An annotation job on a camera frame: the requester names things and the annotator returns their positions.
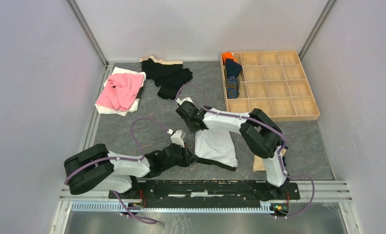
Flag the orange rolled garment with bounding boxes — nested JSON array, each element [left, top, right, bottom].
[[221, 52, 237, 65]]

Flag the navy striped boxer underwear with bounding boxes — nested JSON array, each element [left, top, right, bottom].
[[225, 76, 240, 99]]

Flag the pink garment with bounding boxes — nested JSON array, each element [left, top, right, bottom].
[[96, 73, 145, 112]]

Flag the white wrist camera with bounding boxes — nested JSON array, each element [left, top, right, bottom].
[[167, 129, 186, 148], [175, 97, 194, 106]]

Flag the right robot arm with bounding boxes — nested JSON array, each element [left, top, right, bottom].
[[176, 98, 289, 199]]

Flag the wooden compartment tray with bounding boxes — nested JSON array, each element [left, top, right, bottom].
[[220, 50, 320, 121]]

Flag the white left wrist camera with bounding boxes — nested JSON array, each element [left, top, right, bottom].
[[167, 129, 186, 148]]

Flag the beige garment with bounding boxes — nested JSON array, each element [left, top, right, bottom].
[[253, 148, 287, 172]]

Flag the navy rolled garment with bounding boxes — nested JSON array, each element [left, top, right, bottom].
[[225, 58, 243, 78]]

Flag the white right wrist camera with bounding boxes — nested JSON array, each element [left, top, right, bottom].
[[175, 97, 194, 106]]

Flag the black underwear pile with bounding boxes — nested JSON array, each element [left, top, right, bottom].
[[141, 58, 193, 100]]

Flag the white black garment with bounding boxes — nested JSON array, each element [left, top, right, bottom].
[[194, 130, 238, 171]]

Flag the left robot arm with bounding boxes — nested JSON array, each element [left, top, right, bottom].
[[63, 143, 197, 199]]

